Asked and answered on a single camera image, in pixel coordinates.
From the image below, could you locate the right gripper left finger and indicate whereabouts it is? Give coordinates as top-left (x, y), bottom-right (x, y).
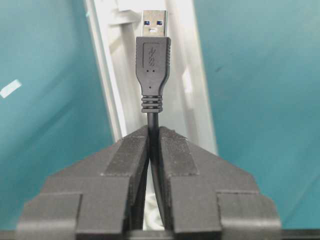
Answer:
top-left (16, 126), bottom-right (149, 240)

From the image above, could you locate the small white tape scrap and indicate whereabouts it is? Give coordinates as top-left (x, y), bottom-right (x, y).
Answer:
top-left (0, 79), bottom-right (22, 99)

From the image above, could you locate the black USB cable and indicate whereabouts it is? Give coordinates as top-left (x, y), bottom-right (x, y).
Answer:
top-left (134, 9), bottom-right (172, 223)

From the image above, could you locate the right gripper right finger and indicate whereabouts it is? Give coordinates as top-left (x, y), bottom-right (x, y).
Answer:
top-left (159, 127), bottom-right (282, 240)

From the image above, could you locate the silver aluminium rail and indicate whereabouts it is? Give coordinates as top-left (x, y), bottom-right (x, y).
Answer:
top-left (84, 0), bottom-right (221, 223)

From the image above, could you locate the near white zip-tie ring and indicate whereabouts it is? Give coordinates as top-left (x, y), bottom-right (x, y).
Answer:
top-left (107, 0), bottom-right (141, 26)

